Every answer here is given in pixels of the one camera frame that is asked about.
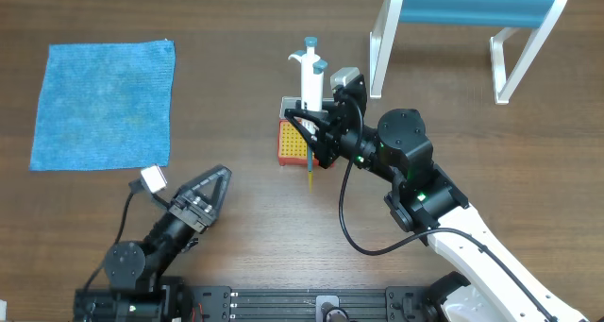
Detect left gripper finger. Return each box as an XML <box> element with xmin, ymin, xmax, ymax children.
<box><xmin>180</xmin><ymin>164</ymin><xmax>234</xmax><ymax>220</ymax></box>

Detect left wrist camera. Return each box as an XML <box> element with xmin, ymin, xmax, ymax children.
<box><xmin>140</xmin><ymin>164</ymin><xmax>169</xmax><ymax>194</ymax></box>

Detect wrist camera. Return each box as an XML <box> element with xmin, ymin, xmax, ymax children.
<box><xmin>140</xmin><ymin>164</ymin><xmax>169</xmax><ymax>194</ymax></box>
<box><xmin>329</xmin><ymin>66</ymin><xmax>362</xmax><ymax>91</ymax></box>

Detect black cable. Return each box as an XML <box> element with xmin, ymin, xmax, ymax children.
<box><xmin>82</xmin><ymin>178</ymin><xmax>172</xmax><ymax>295</ymax></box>
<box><xmin>337</xmin><ymin>93</ymin><xmax>478</xmax><ymax>257</ymax></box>

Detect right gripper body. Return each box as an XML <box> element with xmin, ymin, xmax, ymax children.
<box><xmin>312</xmin><ymin>74</ymin><xmax>369</xmax><ymax>169</ymax></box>

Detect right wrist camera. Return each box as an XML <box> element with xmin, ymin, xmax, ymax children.
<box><xmin>329</xmin><ymin>66</ymin><xmax>362</xmax><ymax>91</ymax></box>

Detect white and blue stand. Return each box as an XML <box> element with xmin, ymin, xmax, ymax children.
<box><xmin>369</xmin><ymin>0</ymin><xmax>571</xmax><ymax>106</ymax></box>

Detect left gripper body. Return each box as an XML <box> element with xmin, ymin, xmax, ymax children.
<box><xmin>167</xmin><ymin>191</ymin><xmax>220</xmax><ymax>234</ymax></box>

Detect red and yellow tip box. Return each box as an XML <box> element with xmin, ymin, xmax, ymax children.
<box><xmin>277</xmin><ymin>96</ymin><xmax>337</xmax><ymax>168</ymax></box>

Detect white pipette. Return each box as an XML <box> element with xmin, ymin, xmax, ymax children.
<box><xmin>288</xmin><ymin>36</ymin><xmax>329</xmax><ymax>194</ymax></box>

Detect blue cloth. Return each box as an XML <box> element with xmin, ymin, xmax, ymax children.
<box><xmin>28</xmin><ymin>39</ymin><xmax>176</xmax><ymax>173</ymax></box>

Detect mounting rail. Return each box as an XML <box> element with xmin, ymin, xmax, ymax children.
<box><xmin>73</xmin><ymin>286</ymin><xmax>441</xmax><ymax>322</ymax></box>

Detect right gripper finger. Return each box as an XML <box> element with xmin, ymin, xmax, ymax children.
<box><xmin>283</xmin><ymin>102</ymin><xmax>339</xmax><ymax>150</ymax></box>

